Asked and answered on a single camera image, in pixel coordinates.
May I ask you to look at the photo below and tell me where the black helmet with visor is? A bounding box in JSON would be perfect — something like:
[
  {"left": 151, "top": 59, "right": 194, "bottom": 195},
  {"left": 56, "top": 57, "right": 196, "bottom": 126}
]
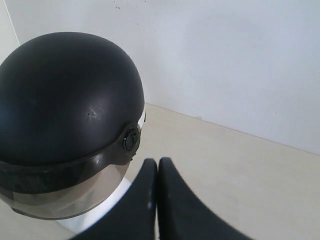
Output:
[{"left": 0, "top": 32, "right": 146, "bottom": 220}]

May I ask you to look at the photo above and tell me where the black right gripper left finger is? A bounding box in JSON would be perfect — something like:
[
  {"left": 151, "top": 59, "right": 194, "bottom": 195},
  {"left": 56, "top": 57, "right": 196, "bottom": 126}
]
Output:
[{"left": 72, "top": 158, "right": 157, "bottom": 240}]

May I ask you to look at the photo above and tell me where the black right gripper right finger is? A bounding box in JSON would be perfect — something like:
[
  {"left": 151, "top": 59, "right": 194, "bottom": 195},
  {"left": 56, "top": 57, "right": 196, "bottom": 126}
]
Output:
[{"left": 156, "top": 157, "right": 250, "bottom": 240}]

